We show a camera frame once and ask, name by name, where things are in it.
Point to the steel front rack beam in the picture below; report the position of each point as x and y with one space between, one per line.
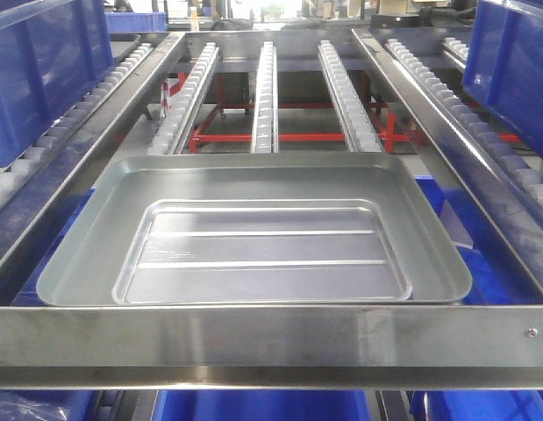
272 346

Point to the blue bin upper left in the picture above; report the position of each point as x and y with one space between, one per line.
52 53

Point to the far left roller track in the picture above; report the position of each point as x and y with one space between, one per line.
35 156

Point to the blue bin upper right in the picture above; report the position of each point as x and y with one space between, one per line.
504 70

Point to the large silver metal tray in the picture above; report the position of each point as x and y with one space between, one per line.
85 267

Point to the white roller track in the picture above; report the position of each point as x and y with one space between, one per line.
265 137
358 130
175 130

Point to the middle white roller track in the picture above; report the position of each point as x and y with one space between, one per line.
265 137

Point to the steel divider rail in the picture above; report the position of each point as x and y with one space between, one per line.
504 222
84 151

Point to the right steel divider rail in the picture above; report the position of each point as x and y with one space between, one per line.
504 222

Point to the blue bin below centre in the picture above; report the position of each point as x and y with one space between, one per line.
262 404

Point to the right white roller track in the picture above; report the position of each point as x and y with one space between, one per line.
358 130

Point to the small silver metal tray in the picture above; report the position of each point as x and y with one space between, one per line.
260 251

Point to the red metal cart frame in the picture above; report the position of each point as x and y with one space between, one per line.
307 119

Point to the left white roller track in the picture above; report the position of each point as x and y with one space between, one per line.
175 130

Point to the far right roller track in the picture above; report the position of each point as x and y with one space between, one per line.
514 165

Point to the left steel divider rail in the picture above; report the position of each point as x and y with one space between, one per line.
84 151

